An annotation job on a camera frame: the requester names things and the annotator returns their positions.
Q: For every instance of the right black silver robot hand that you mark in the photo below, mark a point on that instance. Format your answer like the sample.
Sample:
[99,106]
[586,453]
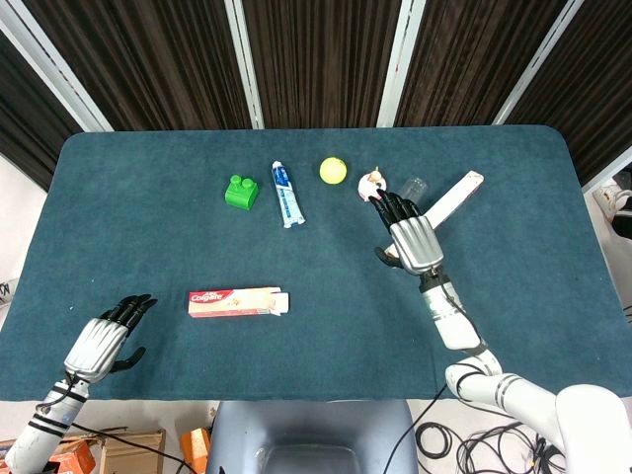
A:
[417,244]

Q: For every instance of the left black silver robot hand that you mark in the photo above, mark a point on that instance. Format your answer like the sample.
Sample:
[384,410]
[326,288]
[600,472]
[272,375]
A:
[96,345]

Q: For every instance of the long white baking paper box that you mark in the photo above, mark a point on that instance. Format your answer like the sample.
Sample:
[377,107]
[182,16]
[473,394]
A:
[456,195]

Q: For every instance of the red Colgate toothpaste box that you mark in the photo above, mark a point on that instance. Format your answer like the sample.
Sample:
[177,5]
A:
[232,302]

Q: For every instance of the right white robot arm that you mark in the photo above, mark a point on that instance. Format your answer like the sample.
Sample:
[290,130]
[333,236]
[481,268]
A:
[456,323]

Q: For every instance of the brown cardboard box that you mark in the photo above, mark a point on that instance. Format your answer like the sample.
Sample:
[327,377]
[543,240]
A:
[133,451]

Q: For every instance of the clear small cup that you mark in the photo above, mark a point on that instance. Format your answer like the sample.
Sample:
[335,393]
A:
[414,188]

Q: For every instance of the pink toy cake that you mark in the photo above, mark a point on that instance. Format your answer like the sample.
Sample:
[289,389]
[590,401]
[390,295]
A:
[368,185]

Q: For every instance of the yellow tennis ball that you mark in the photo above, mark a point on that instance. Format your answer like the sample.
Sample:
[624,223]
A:
[333,171]

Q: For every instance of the orange carton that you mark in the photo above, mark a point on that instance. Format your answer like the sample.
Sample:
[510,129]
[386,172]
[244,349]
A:
[74,456]
[196,447]

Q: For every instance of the blue white toothpaste tube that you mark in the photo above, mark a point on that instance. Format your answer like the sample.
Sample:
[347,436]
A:
[287,197]

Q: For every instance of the teal tablecloth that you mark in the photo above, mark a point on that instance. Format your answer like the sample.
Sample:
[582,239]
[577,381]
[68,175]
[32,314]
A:
[316,345]

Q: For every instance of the green toy building block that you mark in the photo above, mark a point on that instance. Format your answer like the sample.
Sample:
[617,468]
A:
[241,193]

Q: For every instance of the dark brown pleated panel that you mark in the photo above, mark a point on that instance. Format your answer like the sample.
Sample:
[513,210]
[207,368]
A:
[469,54]
[148,59]
[321,59]
[597,74]
[24,108]

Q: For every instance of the white shoe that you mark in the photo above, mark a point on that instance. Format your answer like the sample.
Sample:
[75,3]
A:
[611,197]

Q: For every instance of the grey robot torso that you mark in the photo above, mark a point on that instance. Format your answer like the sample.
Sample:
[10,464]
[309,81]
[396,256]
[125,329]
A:
[311,429]

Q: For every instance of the white partition post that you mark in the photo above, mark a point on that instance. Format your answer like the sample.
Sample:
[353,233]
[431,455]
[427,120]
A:
[400,64]
[54,69]
[245,64]
[533,64]

